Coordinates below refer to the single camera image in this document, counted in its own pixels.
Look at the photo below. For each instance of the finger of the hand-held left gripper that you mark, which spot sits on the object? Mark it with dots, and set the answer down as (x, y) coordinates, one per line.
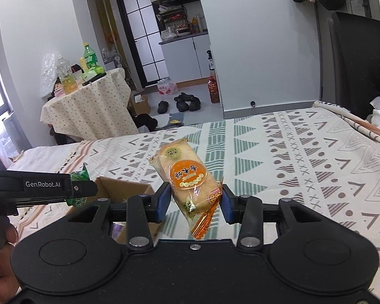
(84, 189)

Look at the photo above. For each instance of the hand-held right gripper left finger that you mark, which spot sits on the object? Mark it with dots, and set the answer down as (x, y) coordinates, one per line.
(163, 201)

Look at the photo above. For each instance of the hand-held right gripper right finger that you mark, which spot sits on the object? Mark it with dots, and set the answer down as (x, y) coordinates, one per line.
(228, 205)

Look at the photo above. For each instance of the dark green snack packet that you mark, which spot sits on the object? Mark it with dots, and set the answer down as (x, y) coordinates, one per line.
(80, 175)

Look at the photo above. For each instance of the orange rice cracker packet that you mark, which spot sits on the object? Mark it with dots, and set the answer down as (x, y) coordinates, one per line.
(183, 174)

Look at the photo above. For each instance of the cardboard box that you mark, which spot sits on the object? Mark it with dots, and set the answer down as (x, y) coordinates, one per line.
(120, 188)

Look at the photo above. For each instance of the person's left hand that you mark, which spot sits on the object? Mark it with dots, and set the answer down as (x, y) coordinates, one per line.
(0, 269)

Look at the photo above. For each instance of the cream bed sheet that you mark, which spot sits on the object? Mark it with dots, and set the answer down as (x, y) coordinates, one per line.
(44, 155)

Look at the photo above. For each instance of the patterned bed blanket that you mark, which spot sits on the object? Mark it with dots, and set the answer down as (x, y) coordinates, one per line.
(288, 164)

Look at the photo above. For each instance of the black cloth pile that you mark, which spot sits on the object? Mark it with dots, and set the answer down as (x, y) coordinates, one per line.
(145, 122)

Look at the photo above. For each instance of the blue floor cloth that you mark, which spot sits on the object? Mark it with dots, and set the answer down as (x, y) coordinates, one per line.
(172, 120)

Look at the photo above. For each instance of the dotted cream tablecloth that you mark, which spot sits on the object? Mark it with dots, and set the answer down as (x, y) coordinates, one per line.
(88, 107)

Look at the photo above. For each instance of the black shoe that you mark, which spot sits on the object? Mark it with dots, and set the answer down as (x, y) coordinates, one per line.
(181, 105)
(163, 106)
(184, 96)
(194, 104)

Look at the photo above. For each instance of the small open box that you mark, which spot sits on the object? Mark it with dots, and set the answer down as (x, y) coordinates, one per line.
(141, 103)

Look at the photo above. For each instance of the clear bottle with yellow liquid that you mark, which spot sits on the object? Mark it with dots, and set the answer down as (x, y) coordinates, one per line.
(66, 79)

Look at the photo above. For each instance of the red and white plastic bag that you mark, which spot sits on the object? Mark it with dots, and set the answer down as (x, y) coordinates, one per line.
(167, 87)

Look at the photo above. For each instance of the green tissue pack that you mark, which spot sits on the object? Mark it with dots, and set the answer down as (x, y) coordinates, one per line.
(93, 73)

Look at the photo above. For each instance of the large orange bottle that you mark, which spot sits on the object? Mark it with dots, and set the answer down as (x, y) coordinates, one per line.
(213, 90)

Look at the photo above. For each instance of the clear plastic bag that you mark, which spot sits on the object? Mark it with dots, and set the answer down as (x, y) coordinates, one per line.
(50, 72)

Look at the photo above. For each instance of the small yellow green bottle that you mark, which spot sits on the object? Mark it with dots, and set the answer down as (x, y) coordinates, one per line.
(83, 65)

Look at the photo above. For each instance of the large green bottle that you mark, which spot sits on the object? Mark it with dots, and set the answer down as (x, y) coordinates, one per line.
(89, 55)

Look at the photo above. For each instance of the black and white spray bottle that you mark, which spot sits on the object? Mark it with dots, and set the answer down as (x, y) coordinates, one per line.
(210, 63)

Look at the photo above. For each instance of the white kitchen cabinet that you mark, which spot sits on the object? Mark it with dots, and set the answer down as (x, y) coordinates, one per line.
(183, 58)

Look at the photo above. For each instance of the glass pane door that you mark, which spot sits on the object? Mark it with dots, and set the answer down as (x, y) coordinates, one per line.
(142, 38)

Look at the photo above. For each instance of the small orange counter bottle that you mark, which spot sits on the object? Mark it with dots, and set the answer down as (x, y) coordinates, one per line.
(195, 25)

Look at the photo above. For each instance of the kitchen dish rack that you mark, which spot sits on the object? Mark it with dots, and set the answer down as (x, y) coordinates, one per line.
(174, 20)

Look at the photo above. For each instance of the dark upholstered panel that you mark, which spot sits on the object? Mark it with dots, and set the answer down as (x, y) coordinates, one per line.
(357, 63)

